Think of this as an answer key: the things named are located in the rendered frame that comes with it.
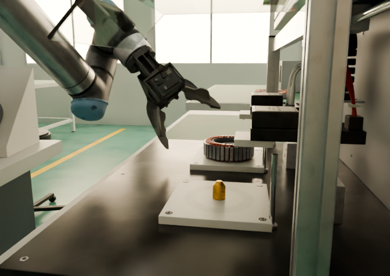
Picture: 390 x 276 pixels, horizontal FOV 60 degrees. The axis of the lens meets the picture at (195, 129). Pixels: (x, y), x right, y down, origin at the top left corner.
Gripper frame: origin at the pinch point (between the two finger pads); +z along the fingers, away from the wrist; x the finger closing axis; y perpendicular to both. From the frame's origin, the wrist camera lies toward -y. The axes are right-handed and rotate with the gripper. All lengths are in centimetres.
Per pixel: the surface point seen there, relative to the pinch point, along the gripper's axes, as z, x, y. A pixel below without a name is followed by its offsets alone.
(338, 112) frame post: 10.5, -0.8, 48.4
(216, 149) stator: 6.5, -0.2, 4.8
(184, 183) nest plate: 7.6, -10.6, 14.9
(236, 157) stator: 10.3, 1.9, 5.4
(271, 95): 5.1, 14.4, 10.0
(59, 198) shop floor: -40, -71, -193
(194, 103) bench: -25, 38, -127
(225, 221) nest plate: 14.5, -10.8, 28.2
